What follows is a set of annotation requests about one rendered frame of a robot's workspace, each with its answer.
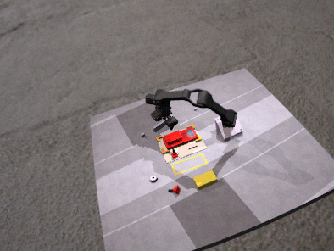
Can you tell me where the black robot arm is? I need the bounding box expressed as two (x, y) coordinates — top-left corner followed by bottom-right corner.
(145, 88), (237, 128)

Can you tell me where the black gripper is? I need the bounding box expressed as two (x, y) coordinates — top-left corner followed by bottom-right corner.
(155, 105), (178, 130)

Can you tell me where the yellow rectangular block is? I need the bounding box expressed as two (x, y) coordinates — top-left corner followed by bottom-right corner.
(193, 170), (218, 190)

